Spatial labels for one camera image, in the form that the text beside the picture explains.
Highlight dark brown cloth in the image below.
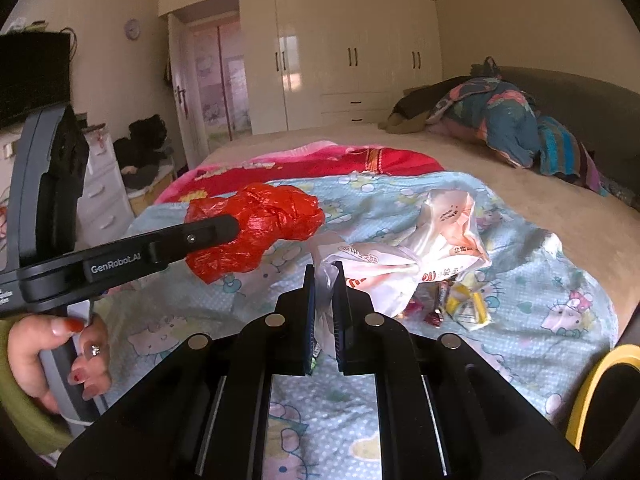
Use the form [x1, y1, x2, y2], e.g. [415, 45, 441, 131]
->
[378, 85, 453, 134]

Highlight cream glossy wardrobe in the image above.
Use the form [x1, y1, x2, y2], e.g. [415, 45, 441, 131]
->
[158, 0, 444, 135]

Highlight black television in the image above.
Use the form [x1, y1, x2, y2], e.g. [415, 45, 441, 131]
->
[0, 31, 72, 130]

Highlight brown chocolate bar wrapper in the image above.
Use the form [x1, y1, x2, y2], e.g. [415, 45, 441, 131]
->
[422, 281, 452, 329]

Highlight person's left hand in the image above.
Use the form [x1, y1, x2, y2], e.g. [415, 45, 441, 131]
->
[6, 305, 112, 415]

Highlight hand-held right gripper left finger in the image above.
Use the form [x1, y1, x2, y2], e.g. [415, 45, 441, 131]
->
[55, 262, 321, 480]

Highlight white room door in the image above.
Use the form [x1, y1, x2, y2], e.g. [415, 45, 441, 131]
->
[167, 12, 212, 167]

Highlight blue floral quilt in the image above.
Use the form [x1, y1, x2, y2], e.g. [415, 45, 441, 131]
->
[427, 76, 545, 169]

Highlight red plastic bag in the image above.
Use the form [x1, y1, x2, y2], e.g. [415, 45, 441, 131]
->
[184, 183, 326, 287]

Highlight red and pink blanket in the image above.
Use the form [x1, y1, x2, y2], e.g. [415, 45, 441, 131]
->
[154, 141, 447, 207]

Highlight white printed plastic bag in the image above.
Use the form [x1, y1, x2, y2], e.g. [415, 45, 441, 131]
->
[310, 189, 492, 361]

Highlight person's left forearm green sleeve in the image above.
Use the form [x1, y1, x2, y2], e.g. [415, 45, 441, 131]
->
[0, 319, 72, 457]

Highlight pink cartoon sliding door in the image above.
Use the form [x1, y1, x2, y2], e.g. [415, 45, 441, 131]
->
[191, 21, 252, 144]

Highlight beige bed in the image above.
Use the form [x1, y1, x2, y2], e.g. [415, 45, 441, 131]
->
[192, 120, 640, 346]

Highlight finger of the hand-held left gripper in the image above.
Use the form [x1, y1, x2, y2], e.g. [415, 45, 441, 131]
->
[149, 214, 241, 267]

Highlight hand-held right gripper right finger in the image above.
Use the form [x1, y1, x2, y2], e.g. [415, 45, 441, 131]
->
[332, 260, 587, 480]

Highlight yellow rimmed bin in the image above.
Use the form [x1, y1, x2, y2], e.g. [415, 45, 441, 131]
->
[565, 344, 640, 455]

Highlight black clothing pile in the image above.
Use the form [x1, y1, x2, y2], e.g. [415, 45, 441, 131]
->
[113, 114, 169, 177]

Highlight white drawer unit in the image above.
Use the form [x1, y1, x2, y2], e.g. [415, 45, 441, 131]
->
[76, 124, 137, 250]

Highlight striped knitted blanket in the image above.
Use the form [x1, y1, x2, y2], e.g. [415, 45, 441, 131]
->
[536, 116, 610, 195]

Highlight pile of colourful bedding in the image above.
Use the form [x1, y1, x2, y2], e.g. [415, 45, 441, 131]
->
[499, 64, 640, 202]

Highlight yellow and white snack packet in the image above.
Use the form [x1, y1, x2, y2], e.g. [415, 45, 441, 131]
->
[444, 282, 489, 332]

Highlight light blue cartoon printed blanket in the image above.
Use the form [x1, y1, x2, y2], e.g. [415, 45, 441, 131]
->
[95, 170, 617, 480]

